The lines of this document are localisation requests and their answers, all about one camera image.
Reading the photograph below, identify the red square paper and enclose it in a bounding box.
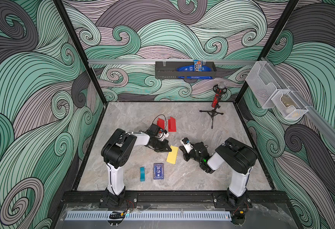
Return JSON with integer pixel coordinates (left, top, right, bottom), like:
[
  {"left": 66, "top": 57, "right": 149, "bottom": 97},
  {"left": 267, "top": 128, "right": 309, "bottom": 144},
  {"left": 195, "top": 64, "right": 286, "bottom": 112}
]
[
  {"left": 157, "top": 118, "right": 165, "bottom": 130},
  {"left": 168, "top": 117, "right": 177, "bottom": 132}
]

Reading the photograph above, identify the black corner frame post right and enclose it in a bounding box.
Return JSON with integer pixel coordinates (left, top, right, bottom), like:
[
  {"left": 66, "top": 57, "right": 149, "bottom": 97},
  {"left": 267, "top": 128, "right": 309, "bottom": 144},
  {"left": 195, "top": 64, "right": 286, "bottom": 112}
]
[{"left": 233, "top": 0, "right": 299, "bottom": 106}]

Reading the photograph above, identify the red black microphone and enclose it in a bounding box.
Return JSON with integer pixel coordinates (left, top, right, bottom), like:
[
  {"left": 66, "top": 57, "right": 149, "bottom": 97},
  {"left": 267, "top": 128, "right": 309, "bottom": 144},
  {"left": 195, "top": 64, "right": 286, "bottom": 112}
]
[{"left": 211, "top": 82, "right": 227, "bottom": 109}]

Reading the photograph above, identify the black microphone tripod stand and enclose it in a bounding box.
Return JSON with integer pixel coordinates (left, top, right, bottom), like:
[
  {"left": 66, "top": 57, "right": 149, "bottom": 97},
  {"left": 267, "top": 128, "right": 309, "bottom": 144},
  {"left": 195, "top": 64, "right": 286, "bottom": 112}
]
[{"left": 199, "top": 104, "right": 224, "bottom": 129}]

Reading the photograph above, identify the blue card box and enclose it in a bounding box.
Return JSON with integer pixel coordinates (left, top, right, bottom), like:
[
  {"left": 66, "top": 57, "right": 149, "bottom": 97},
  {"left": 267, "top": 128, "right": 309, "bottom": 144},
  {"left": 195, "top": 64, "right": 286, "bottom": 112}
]
[{"left": 153, "top": 163, "right": 164, "bottom": 180}]

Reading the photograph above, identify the small clear plastic bin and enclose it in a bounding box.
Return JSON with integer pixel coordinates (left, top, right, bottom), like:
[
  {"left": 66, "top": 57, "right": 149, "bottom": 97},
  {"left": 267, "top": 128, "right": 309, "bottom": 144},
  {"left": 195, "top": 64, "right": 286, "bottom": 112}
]
[{"left": 271, "top": 89, "right": 308, "bottom": 120}]

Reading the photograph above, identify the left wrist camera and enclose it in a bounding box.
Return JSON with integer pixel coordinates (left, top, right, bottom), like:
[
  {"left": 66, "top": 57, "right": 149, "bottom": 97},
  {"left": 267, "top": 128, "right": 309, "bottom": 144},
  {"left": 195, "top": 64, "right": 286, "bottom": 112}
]
[{"left": 157, "top": 130, "right": 169, "bottom": 141}]

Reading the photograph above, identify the black wall shelf basket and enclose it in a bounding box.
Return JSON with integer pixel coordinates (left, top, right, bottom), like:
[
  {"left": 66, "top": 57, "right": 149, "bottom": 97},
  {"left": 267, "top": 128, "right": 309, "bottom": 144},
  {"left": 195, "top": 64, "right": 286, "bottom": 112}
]
[{"left": 155, "top": 60, "right": 217, "bottom": 79}]

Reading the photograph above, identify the aluminium rail right wall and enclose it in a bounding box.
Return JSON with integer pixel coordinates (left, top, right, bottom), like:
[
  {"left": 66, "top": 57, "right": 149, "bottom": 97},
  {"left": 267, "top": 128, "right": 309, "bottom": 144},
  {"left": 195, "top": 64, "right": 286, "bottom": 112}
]
[{"left": 261, "top": 57, "right": 335, "bottom": 149}]

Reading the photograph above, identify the clear plastic wall bin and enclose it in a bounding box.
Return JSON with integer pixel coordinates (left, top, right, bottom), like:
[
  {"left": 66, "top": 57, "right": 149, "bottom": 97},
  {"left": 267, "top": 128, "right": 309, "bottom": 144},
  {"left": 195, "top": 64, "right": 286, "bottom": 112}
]
[{"left": 246, "top": 61, "right": 282, "bottom": 109}]

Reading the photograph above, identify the blue snack packet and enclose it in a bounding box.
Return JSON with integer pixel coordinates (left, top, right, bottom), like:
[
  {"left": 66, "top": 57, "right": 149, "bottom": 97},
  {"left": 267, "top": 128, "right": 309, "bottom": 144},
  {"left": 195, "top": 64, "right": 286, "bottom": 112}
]
[{"left": 177, "top": 60, "right": 216, "bottom": 79}]

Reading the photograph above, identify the black corner frame post left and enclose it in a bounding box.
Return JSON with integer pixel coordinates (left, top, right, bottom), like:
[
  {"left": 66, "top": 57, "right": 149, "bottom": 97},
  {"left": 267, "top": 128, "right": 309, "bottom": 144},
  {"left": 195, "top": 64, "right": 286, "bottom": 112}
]
[{"left": 53, "top": 0, "right": 108, "bottom": 106}]

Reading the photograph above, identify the aluminium rail wall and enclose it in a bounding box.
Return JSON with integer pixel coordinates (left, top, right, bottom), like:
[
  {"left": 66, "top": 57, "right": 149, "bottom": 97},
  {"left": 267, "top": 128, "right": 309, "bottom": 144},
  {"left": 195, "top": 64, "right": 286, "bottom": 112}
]
[
  {"left": 88, "top": 58, "right": 256, "bottom": 65},
  {"left": 261, "top": 57, "right": 335, "bottom": 149}
]

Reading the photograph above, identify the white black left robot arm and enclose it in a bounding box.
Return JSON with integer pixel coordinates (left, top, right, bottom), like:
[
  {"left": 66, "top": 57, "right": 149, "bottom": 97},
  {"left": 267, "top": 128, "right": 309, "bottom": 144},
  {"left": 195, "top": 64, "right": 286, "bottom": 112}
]
[{"left": 101, "top": 124, "right": 172, "bottom": 198}]

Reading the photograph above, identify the black corner frame post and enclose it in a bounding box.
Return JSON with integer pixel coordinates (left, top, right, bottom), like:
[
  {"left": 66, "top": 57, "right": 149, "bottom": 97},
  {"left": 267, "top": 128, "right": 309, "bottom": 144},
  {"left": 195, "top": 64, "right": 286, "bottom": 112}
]
[
  {"left": 233, "top": 0, "right": 299, "bottom": 106},
  {"left": 53, "top": 0, "right": 108, "bottom": 106}
]

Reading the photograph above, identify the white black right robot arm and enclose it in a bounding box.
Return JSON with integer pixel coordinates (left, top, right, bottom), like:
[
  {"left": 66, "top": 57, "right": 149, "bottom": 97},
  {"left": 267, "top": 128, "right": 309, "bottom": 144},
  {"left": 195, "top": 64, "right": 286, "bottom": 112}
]
[{"left": 179, "top": 137, "right": 257, "bottom": 198}]

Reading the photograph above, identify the aluminium rail back wall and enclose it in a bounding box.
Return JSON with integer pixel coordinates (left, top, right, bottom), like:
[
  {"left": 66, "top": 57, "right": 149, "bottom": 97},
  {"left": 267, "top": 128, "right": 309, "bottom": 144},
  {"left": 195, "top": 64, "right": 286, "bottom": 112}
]
[{"left": 88, "top": 58, "right": 256, "bottom": 65}]

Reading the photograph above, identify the teal small block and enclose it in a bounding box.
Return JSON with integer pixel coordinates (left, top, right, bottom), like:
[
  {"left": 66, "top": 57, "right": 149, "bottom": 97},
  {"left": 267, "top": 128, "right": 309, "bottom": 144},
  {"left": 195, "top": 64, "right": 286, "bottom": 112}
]
[{"left": 140, "top": 167, "right": 145, "bottom": 182}]

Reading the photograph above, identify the white slotted cable duct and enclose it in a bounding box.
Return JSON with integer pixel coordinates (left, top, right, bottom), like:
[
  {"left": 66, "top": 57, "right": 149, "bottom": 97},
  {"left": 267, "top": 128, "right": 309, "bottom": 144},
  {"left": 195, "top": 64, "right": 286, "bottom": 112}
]
[{"left": 65, "top": 210, "right": 231, "bottom": 221}]

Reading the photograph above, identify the yellow square paper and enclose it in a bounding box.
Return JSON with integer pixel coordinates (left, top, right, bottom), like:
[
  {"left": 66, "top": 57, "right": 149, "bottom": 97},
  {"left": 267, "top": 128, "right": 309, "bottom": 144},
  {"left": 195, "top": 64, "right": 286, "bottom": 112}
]
[{"left": 166, "top": 146, "right": 179, "bottom": 164}]

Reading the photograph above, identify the black front base frame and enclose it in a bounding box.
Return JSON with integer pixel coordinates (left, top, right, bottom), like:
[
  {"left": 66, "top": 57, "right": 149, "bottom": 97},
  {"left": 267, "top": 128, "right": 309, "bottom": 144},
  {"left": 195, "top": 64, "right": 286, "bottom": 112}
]
[{"left": 60, "top": 190, "right": 289, "bottom": 209}]

